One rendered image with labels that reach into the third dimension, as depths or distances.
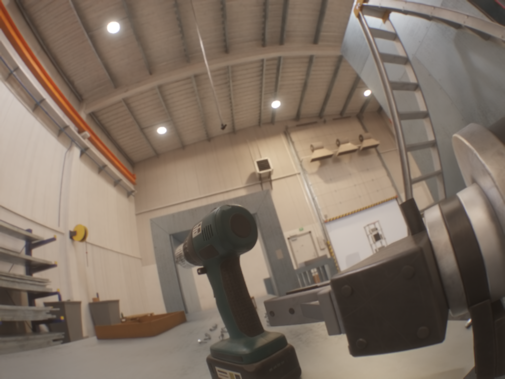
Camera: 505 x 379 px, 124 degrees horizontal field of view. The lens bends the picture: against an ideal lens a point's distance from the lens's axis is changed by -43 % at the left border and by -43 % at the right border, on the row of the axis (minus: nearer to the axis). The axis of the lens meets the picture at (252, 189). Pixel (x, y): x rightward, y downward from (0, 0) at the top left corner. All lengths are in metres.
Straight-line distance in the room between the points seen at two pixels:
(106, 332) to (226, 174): 10.35
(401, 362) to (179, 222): 2.09
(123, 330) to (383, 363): 0.93
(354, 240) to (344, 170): 3.51
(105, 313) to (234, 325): 6.51
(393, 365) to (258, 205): 1.99
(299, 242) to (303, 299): 9.97
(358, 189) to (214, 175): 7.03
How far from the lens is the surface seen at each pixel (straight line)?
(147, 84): 8.34
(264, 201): 2.16
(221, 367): 0.31
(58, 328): 5.59
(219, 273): 0.28
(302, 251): 10.12
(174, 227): 2.20
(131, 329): 1.02
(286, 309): 0.21
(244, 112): 11.39
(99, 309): 6.84
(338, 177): 11.66
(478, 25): 1.41
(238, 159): 11.39
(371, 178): 12.47
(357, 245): 11.20
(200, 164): 11.51
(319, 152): 11.09
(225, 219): 0.26
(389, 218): 12.42
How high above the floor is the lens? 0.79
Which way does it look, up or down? 22 degrees up
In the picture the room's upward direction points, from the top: 17 degrees counter-clockwise
